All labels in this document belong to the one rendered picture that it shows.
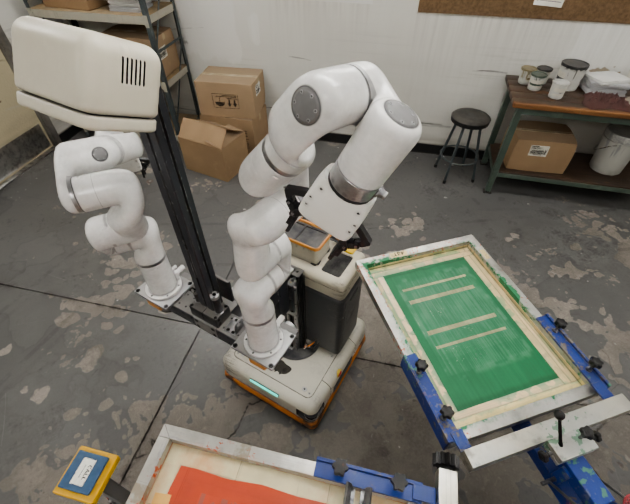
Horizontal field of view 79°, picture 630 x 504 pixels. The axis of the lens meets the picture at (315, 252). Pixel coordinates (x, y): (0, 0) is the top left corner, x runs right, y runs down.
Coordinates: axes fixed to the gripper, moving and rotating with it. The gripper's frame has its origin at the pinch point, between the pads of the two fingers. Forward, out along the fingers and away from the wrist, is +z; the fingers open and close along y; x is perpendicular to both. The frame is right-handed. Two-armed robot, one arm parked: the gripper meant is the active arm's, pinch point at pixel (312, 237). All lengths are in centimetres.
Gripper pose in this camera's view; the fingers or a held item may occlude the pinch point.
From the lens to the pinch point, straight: 68.7
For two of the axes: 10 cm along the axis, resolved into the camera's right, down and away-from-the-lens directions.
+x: -3.9, 6.7, -6.3
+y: -8.4, -5.5, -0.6
